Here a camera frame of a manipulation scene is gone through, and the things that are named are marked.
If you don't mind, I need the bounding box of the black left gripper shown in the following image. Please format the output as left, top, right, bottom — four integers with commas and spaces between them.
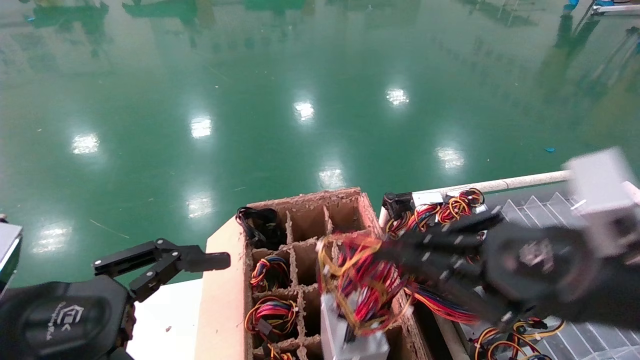
0, 238, 232, 360

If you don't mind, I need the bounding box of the cardboard divider box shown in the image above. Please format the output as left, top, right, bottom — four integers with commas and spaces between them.
194, 187, 436, 360

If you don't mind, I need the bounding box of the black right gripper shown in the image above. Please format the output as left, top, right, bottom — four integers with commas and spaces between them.
380, 212, 640, 331

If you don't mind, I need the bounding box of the white table frame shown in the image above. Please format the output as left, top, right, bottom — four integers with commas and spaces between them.
590, 0, 640, 16

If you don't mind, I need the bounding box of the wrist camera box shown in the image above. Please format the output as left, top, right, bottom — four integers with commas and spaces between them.
562, 146, 640, 263
0, 222, 23, 293

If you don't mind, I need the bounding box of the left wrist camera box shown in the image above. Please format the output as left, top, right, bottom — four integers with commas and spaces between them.
0, 222, 23, 293

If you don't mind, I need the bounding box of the black cable bundle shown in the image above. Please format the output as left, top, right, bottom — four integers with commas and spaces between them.
235, 206, 281, 251

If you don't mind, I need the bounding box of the clear ribbed plastic tray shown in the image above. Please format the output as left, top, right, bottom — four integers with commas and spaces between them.
450, 192, 640, 360

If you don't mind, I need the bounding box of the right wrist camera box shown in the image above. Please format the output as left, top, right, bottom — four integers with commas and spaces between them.
562, 146, 640, 263

